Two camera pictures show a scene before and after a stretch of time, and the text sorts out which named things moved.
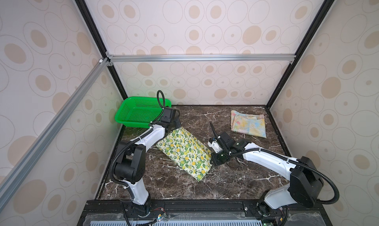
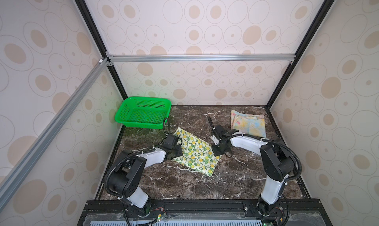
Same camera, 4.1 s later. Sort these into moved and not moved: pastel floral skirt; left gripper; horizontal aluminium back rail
Moved: left gripper
Not moved: pastel floral skirt; horizontal aluminium back rail
